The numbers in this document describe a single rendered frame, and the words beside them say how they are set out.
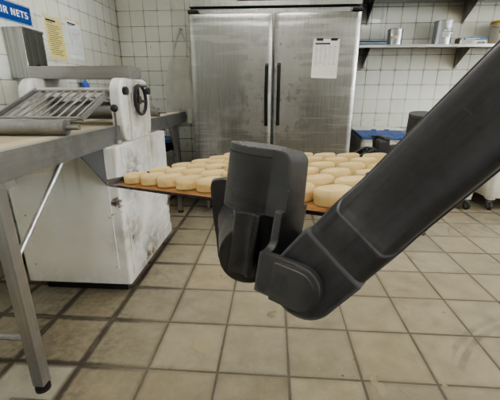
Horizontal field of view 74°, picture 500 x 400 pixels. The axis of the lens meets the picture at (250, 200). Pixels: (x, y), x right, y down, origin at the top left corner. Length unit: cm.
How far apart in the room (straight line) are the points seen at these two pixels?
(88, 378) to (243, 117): 221
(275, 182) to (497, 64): 16
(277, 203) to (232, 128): 273
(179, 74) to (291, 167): 374
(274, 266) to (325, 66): 279
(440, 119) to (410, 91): 392
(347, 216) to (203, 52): 285
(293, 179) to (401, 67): 386
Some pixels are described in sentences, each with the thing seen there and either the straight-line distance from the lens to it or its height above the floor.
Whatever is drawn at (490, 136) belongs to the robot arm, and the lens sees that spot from 24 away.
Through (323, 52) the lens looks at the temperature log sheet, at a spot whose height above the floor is 143.
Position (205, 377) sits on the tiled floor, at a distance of 156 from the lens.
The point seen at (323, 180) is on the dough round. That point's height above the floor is 100.
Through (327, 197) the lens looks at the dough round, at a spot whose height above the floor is 100.
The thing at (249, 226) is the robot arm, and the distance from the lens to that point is 29.
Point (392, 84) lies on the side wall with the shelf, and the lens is 409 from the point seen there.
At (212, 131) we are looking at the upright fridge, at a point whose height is 79.
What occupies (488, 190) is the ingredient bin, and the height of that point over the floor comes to 21.
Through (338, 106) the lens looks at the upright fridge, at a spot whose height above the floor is 101.
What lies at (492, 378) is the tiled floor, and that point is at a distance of 184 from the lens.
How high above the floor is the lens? 112
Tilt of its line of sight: 18 degrees down
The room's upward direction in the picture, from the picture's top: straight up
